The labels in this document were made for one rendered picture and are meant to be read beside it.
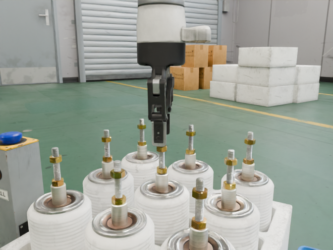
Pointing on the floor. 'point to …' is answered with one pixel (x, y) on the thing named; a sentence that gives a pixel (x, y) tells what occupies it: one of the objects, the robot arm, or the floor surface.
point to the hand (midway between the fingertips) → (161, 131)
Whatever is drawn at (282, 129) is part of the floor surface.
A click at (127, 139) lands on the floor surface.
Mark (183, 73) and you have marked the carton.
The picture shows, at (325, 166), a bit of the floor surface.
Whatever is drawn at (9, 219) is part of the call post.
